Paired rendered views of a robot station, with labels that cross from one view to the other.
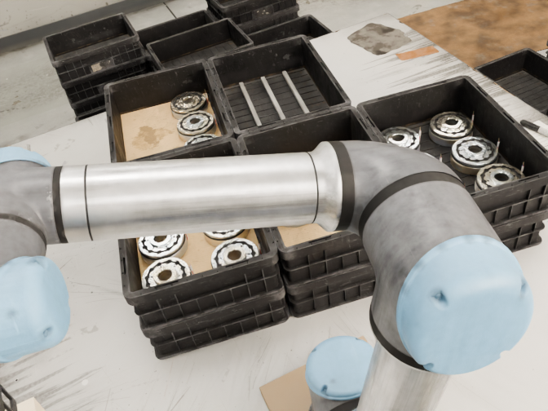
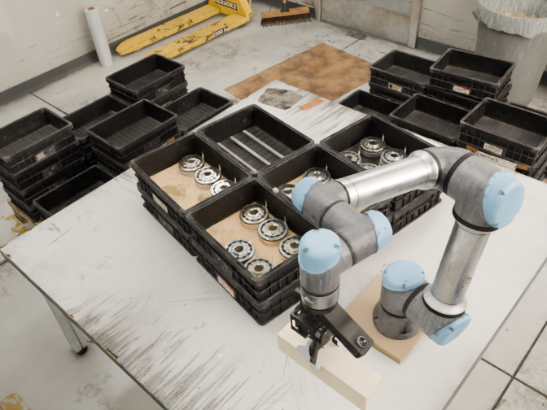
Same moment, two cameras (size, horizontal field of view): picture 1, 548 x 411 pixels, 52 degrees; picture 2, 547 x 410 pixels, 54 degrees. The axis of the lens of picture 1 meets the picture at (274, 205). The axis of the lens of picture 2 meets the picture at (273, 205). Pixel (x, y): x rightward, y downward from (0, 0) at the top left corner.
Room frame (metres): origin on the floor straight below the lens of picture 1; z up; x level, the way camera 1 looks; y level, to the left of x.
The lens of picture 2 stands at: (-0.27, 0.72, 2.13)
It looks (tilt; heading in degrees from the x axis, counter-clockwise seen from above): 42 degrees down; 332
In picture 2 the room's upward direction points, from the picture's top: 5 degrees counter-clockwise
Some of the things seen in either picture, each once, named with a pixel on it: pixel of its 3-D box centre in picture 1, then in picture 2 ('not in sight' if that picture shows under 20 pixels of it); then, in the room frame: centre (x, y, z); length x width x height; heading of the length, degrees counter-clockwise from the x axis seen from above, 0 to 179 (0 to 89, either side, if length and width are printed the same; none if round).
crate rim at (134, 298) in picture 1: (187, 211); (255, 226); (0.88, 0.18, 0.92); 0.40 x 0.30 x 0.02; 8
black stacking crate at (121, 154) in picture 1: (170, 127); (192, 181); (1.28, 0.24, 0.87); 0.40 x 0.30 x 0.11; 8
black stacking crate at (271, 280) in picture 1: (193, 227); (256, 237); (0.88, 0.18, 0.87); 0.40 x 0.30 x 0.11; 8
